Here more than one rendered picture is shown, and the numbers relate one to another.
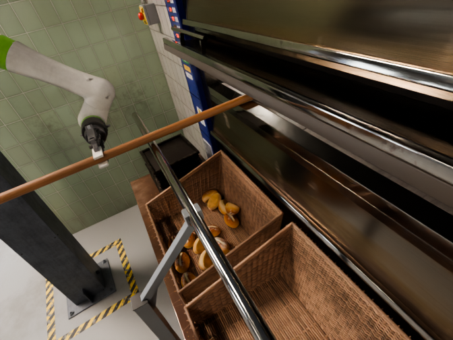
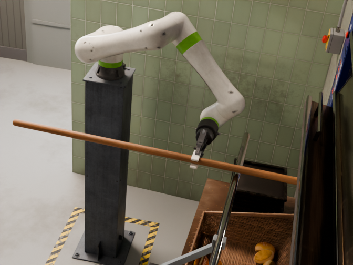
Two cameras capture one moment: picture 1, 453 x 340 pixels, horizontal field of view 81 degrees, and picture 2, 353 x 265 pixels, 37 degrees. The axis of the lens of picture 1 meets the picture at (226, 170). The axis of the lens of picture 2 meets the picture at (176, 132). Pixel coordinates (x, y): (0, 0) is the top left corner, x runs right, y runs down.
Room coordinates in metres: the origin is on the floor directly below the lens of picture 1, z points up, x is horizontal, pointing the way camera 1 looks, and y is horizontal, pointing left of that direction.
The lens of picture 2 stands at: (-0.81, -0.41, 2.43)
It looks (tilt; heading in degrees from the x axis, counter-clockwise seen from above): 32 degrees down; 30
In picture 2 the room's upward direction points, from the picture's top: 6 degrees clockwise
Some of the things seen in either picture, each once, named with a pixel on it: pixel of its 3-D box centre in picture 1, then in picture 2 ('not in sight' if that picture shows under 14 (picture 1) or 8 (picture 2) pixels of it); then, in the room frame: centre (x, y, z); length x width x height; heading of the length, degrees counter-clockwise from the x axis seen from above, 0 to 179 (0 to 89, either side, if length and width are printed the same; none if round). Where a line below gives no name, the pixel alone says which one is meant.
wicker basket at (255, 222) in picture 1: (207, 218); (241, 264); (0.85, 0.14, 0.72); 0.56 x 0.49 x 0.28; 19
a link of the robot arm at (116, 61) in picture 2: not in sight; (108, 46); (1.13, 1.14, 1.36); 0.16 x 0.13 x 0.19; 0
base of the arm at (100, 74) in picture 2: not in sight; (113, 63); (1.19, 1.16, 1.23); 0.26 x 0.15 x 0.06; 23
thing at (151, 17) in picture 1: (149, 14); (334, 40); (1.80, 0.23, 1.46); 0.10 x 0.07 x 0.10; 19
